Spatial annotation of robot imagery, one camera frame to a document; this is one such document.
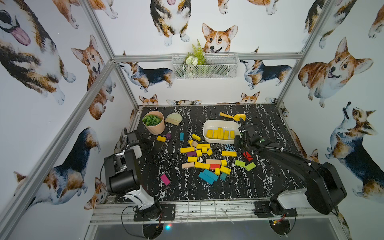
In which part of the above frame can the white plastic bin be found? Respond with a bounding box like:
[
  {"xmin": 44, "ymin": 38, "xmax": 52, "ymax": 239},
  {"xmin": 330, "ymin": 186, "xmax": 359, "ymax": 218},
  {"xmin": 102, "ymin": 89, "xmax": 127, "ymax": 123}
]
[{"xmin": 203, "ymin": 120, "xmax": 241, "ymax": 145}]

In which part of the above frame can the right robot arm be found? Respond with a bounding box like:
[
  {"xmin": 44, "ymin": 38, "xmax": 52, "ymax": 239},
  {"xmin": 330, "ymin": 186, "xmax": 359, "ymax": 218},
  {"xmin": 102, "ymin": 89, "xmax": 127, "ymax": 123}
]
[{"xmin": 235, "ymin": 119, "xmax": 347, "ymax": 215}]

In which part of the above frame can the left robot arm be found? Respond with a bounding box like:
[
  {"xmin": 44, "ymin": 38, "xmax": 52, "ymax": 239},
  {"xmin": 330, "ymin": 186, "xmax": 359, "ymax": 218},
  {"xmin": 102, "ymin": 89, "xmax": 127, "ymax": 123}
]
[{"xmin": 102, "ymin": 128, "xmax": 156, "ymax": 211}]

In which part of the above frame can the blue grid block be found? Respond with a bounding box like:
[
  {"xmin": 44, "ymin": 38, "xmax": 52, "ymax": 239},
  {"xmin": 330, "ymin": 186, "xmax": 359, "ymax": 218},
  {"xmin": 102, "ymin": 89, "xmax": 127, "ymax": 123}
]
[{"xmin": 225, "ymin": 144, "xmax": 236, "ymax": 152}]

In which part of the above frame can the yellow toy shovel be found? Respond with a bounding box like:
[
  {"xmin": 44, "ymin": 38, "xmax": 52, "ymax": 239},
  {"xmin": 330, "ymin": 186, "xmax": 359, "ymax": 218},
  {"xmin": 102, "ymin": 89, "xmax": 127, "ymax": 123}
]
[{"xmin": 220, "ymin": 112, "xmax": 246, "ymax": 121}]

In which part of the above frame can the long yellow block right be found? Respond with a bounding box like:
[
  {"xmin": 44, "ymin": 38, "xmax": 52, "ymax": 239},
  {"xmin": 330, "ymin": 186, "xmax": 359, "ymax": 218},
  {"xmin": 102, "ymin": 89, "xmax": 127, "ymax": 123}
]
[{"xmin": 222, "ymin": 151, "xmax": 237, "ymax": 157}]

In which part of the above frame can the terracotta pot with plant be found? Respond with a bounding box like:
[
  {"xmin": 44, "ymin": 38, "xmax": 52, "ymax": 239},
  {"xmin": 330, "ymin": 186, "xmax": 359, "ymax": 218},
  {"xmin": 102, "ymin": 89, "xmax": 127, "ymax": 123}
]
[{"xmin": 142, "ymin": 111, "xmax": 165, "ymax": 135}]

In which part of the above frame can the green block left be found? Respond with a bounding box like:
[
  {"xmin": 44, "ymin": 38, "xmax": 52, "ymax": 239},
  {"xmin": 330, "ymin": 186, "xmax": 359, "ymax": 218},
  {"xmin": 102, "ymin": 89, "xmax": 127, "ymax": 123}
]
[{"xmin": 235, "ymin": 160, "xmax": 246, "ymax": 168}]

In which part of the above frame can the green block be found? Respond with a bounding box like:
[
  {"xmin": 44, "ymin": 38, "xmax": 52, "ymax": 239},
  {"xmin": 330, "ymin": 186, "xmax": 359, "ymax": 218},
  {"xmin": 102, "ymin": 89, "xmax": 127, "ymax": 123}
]
[
  {"xmin": 235, "ymin": 160, "xmax": 246, "ymax": 168},
  {"xmin": 245, "ymin": 162, "xmax": 256, "ymax": 172}
]

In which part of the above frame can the green block right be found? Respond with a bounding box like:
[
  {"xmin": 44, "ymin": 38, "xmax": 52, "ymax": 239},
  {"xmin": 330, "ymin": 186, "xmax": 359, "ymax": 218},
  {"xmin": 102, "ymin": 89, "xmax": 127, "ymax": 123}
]
[{"xmin": 245, "ymin": 162, "xmax": 256, "ymax": 172}]

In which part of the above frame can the natural wood block upper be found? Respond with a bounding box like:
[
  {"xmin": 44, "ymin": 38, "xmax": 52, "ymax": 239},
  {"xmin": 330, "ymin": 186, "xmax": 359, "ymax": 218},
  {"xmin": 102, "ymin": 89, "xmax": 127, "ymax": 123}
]
[{"xmin": 206, "ymin": 159, "xmax": 221, "ymax": 165}]

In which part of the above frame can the natural wood block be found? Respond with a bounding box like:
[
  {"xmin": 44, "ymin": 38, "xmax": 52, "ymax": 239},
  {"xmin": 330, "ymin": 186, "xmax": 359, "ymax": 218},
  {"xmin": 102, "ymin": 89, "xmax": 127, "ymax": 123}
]
[
  {"xmin": 206, "ymin": 159, "xmax": 221, "ymax": 165},
  {"xmin": 182, "ymin": 162, "xmax": 195, "ymax": 169}
]

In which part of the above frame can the red block in pile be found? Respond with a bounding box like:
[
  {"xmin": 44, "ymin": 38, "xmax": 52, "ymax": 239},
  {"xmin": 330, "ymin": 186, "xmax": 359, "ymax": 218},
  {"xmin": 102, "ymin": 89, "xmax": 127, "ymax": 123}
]
[{"xmin": 210, "ymin": 164, "xmax": 221, "ymax": 170}]

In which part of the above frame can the small teal block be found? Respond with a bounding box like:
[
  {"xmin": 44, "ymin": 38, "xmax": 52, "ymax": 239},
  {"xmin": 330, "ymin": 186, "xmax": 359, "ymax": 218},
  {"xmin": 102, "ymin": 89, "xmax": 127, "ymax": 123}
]
[{"xmin": 220, "ymin": 173, "xmax": 228, "ymax": 181}]

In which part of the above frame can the teal long block rear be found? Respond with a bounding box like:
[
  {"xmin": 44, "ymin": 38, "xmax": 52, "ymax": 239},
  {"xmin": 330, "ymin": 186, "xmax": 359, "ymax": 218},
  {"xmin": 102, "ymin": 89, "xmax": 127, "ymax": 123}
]
[{"xmin": 204, "ymin": 169, "xmax": 219, "ymax": 182}]

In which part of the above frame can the teal long block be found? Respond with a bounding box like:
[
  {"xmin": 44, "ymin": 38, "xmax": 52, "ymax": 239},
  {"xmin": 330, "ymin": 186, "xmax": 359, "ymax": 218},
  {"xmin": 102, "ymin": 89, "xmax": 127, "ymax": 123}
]
[
  {"xmin": 204, "ymin": 169, "xmax": 219, "ymax": 182},
  {"xmin": 199, "ymin": 172, "xmax": 215, "ymax": 185}
]

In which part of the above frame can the yellow long block left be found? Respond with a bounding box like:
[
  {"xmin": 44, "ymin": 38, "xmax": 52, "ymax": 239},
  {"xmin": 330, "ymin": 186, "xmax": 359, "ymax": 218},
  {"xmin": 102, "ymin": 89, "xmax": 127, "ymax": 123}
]
[{"xmin": 180, "ymin": 147, "xmax": 196, "ymax": 154}]

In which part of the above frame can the yellow long block bottom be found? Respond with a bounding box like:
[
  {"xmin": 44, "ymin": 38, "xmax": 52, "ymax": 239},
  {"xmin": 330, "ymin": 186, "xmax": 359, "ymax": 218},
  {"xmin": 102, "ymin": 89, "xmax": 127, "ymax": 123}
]
[{"xmin": 195, "ymin": 162, "xmax": 210, "ymax": 170}]

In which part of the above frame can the magenta block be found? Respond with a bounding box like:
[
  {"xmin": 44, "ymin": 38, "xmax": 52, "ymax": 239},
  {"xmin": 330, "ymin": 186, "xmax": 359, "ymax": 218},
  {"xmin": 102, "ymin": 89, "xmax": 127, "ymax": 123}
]
[{"xmin": 161, "ymin": 174, "xmax": 171, "ymax": 186}]

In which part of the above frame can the teal long block front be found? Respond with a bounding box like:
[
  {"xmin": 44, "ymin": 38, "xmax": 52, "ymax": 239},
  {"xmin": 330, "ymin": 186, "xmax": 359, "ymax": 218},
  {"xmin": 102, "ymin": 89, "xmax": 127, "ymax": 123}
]
[{"xmin": 199, "ymin": 172, "xmax": 215, "ymax": 185}]

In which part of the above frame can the natural wood block lower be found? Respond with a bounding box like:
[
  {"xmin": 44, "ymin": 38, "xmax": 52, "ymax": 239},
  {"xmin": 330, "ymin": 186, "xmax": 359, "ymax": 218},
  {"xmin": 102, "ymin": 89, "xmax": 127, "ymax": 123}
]
[{"xmin": 182, "ymin": 162, "xmax": 195, "ymax": 169}]

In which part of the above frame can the artificial fern and flower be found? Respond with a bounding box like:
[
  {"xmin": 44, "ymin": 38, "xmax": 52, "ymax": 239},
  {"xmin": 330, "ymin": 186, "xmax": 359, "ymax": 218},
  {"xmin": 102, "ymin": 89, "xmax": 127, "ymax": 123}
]
[{"xmin": 183, "ymin": 40, "xmax": 208, "ymax": 78}]

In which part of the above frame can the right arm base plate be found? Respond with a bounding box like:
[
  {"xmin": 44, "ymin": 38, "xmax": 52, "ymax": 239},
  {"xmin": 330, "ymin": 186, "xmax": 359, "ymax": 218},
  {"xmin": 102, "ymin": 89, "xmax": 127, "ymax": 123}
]
[{"xmin": 254, "ymin": 200, "xmax": 298, "ymax": 218}]

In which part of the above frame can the white wire wall basket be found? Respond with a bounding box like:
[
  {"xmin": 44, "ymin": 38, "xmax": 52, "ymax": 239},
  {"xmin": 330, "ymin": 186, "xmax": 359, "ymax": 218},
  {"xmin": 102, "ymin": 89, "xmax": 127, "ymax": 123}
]
[{"xmin": 172, "ymin": 53, "xmax": 240, "ymax": 79}]

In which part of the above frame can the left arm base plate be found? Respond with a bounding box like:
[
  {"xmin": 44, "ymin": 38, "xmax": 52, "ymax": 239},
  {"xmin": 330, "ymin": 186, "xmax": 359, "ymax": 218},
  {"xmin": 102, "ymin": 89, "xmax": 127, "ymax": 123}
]
[{"xmin": 134, "ymin": 204, "xmax": 176, "ymax": 222}]

